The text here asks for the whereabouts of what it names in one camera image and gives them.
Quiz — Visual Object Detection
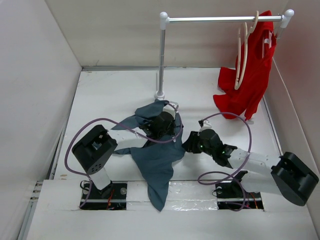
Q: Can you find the blue grey t shirt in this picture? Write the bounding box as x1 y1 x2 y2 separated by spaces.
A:
112 100 186 212

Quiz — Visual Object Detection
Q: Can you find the beige wooden hanger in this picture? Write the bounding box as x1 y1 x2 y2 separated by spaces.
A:
234 10 260 90

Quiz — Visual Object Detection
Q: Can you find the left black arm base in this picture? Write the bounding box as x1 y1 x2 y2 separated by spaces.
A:
79 180 128 211

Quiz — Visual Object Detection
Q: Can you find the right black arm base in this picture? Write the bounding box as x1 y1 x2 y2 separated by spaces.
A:
212 170 264 211

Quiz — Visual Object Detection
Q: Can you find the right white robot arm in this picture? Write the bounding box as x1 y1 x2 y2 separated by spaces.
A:
182 129 319 206

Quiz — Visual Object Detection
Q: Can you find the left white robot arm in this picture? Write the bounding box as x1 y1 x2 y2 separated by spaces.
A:
68 108 185 199

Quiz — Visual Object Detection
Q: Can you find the red t shirt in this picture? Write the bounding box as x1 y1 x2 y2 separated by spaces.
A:
213 22 274 120

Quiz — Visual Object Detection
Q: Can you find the white hanger under red shirt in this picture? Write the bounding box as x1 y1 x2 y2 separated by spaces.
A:
257 30 277 59

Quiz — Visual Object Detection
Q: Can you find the white clothes rack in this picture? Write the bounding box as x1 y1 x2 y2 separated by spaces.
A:
154 9 295 100

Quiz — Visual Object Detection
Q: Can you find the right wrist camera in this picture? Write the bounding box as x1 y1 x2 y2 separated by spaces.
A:
198 119 212 132

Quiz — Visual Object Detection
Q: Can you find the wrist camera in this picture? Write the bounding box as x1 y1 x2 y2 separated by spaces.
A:
162 101 179 119
198 119 212 132

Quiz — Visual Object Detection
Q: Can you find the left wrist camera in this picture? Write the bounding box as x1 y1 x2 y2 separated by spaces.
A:
162 101 179 119

